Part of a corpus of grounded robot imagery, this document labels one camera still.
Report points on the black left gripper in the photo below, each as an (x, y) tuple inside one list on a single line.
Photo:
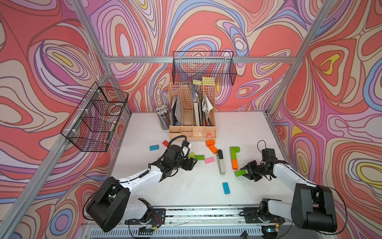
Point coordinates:
[(189, 165)]

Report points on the red wooden block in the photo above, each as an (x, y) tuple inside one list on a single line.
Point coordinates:
[(165, 143)]

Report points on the pink wooden block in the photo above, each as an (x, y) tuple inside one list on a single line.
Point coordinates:
[(209, 160)]

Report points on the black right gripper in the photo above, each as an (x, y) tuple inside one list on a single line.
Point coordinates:
[(251, 175)]

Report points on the metal base rail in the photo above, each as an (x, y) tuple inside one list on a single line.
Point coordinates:
[(207, 221)]

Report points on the teal block front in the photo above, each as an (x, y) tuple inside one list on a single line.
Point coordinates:
[(226, 188)]

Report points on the black white stapler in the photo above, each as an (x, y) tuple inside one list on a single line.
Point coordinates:
[(220, 162)]

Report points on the left black wire basket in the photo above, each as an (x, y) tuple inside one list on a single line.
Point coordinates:
[(92, 126)]

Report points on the green block long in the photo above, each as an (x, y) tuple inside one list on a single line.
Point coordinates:
[(235, 149)]

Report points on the teal block near left wall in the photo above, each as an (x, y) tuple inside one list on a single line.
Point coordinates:
[(154, 147)]

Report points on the light green block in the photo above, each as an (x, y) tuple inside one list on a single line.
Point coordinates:
[(191, 155)]

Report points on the yellow sticky note block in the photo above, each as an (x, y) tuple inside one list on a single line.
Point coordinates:
[(210, 81)]

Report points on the dark green block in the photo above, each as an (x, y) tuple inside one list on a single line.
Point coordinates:
[(240, 173)]

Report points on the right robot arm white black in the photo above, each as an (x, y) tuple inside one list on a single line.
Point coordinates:
[(312, 206)]

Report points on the clear cup of pencils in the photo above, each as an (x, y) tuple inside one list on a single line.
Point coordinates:
[(163, 114)]

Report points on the orange block front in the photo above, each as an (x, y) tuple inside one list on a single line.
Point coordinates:
[(234, 163)]

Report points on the orange block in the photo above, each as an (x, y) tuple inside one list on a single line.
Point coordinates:
[(213, 149), (234, 163), (210, 142)]

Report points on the black wire basket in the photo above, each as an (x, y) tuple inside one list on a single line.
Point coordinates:
[(190, 65), (92, 126)]

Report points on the green block carried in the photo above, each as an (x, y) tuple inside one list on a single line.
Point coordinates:
[(233, 155)]

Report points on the beige desk organizer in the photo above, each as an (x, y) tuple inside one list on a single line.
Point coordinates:
[(193, 112)]

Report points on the back black wire basket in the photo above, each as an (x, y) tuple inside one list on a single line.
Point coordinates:
[(190, 65)]

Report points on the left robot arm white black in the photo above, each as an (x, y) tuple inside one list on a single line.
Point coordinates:
[(109, 205)]

